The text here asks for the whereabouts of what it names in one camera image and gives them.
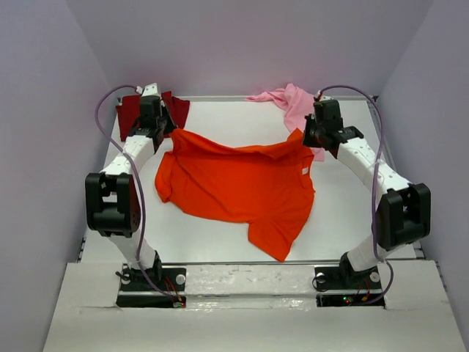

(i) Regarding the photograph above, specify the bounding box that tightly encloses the orange t-shirt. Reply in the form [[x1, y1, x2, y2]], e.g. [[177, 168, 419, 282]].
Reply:
[[155, 129, 315, 262]]

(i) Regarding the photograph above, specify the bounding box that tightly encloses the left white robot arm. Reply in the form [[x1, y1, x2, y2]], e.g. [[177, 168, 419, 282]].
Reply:
[[85, 93, 176, 290]]

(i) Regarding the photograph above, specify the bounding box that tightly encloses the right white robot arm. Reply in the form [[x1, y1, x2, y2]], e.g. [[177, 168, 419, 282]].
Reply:
[[303, 99, 431, 291]]

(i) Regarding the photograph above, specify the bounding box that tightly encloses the dark red folded t-shirt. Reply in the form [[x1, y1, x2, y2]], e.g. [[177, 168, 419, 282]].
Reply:
[[116, 91, 190, 142]]

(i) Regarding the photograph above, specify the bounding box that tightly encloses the pink t-shirt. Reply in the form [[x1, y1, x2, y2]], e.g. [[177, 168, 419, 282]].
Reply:
[[246, 83, 314, 158]]

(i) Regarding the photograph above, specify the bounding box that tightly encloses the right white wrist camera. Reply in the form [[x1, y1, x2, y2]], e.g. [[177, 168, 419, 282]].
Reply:
[[314, 95, 334, 103]]

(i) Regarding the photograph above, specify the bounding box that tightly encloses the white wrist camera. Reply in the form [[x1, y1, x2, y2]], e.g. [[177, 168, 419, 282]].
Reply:
[[314, 95, 334, 103], [135, 83, 161, 98]]

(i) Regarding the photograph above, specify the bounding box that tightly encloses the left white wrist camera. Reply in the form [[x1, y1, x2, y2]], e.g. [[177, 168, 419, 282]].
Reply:
[[135, 83, 161, 98]]

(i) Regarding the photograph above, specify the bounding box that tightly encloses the aluminium table edge rail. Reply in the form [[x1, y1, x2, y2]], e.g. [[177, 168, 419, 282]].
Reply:
[[368, 95, 426, 260]]

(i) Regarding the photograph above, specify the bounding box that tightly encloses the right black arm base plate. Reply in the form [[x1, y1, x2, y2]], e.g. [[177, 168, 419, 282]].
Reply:
[[311, 266, 385, 308]]

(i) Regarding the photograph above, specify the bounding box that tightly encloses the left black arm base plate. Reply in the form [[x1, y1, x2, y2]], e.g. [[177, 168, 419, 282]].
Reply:
[[116, 265, 187, 309]]

